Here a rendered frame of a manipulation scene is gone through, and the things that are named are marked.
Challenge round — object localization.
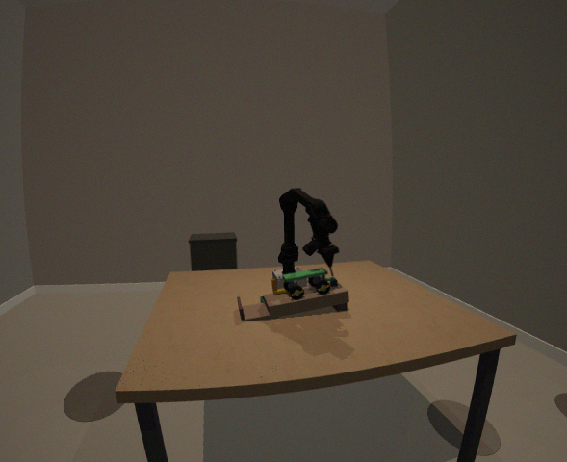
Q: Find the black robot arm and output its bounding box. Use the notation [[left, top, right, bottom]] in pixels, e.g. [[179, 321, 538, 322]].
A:
[[278, 188, 337, 275]]

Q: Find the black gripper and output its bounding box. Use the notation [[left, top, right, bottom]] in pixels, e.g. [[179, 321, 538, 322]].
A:
[[313, 232, 339, 268]]

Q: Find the tan wooden ramp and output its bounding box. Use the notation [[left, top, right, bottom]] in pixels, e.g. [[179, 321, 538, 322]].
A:
[[237, 279, 349, 321]]

